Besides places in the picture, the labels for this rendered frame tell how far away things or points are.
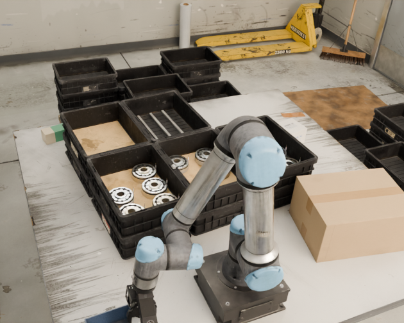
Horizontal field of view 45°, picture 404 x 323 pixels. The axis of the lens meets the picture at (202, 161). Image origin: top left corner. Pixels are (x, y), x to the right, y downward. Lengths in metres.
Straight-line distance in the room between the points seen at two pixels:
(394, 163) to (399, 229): 1.27
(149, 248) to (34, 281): 1.55
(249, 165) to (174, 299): 0.74
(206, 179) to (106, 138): 1.01
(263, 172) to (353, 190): 0.88
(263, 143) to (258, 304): 0.67
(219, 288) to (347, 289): 0.51
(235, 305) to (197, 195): 0.42
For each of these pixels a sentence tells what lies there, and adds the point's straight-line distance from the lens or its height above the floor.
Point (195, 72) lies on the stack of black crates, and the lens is 3.69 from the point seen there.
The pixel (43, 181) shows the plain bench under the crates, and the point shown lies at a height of 0.70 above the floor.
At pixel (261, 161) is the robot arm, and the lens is 1.21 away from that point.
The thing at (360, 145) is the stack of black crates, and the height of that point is 0.27.
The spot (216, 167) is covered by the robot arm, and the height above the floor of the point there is 1.29.
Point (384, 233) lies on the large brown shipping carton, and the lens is 2.03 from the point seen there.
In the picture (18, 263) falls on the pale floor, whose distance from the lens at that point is 2.96.
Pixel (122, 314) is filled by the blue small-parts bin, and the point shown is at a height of 0.74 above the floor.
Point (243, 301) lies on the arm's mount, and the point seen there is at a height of 0.81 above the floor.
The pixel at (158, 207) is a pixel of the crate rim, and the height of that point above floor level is 0.93.
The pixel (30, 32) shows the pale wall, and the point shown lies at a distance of 5.08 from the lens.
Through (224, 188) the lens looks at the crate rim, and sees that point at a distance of 1.89.
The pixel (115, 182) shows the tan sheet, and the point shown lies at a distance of 2.06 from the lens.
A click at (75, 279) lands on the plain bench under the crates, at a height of 0.70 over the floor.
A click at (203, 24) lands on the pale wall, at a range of 5.54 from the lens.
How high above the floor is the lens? 2.11
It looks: 36 degrees down
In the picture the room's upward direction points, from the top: 4 degrees clockwise
